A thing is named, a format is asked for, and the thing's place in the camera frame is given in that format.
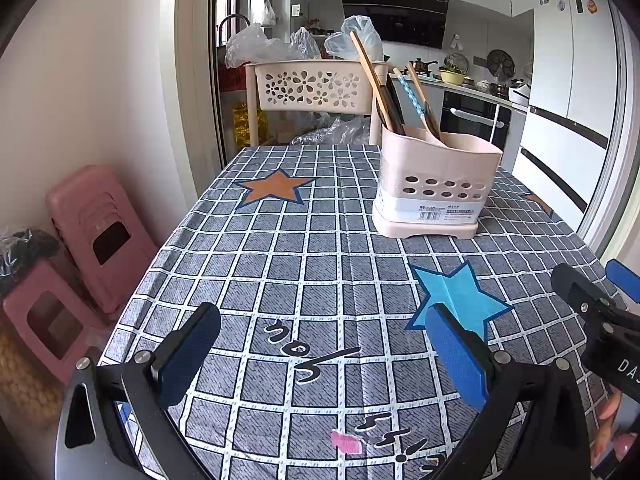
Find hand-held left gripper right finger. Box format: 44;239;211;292
425;301;593;480

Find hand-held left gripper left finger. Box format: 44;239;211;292
54;301;222;480

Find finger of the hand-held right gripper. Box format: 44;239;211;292
605;258;640;305
550;261;629;330

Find beige plastic utensil holder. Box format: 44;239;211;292
371;124;503;241

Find clear grey plastic spoon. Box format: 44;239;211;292
421;101;443;141
374;84;407;136

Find person's right hand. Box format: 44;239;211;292
590;390;637;468

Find pink plastic stool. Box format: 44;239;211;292
46;164;161;313
2;259;111;387

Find pink tape piece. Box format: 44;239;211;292
330;430;364;456

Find grey checked tablecloth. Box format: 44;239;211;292
97;144;631;480

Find yellow woven sack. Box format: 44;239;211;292
0;317;68;428

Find black plastic bag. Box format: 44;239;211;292
0;228;62;295

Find black built-in oven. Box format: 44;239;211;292
439;91;513;153

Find white refrigerator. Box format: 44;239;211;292
510;0;626;226

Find yellow foil packages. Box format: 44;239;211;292
231;102;268;147

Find yellow bowl with greens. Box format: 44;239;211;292
437;62;468;86

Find beige flower-cutout storage cart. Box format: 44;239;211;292
244;59;392;148

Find crumpled clear plastic bag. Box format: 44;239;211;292
290;115;374;147

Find small dark cooking pot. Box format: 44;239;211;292
409;57;440;77

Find black range hood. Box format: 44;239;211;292
340;0;451;51

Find white plastic bag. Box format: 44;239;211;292
324;15;385;62

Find curved kitchen faucet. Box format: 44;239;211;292
216;14;251;46

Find white sliding door frame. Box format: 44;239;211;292
575;0;640;271

